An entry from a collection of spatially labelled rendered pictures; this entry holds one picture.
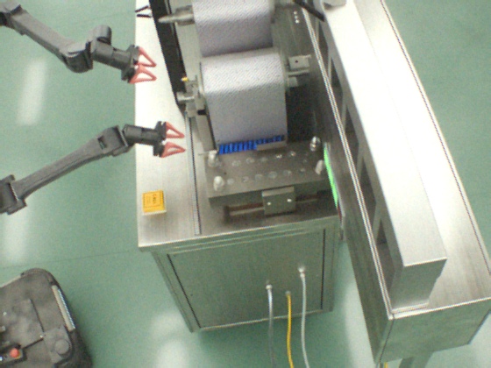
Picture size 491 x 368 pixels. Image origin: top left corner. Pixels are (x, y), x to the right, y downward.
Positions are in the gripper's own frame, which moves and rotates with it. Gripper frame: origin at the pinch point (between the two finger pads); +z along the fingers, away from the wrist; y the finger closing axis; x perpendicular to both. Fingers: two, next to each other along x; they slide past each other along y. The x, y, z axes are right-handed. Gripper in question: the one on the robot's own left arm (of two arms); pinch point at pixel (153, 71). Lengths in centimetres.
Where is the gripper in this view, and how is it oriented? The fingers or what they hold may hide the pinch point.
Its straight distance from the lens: 181.0
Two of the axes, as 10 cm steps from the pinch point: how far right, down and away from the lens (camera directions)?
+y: 1.2, 8.0, -5.9
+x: 5.5, -5.4, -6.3
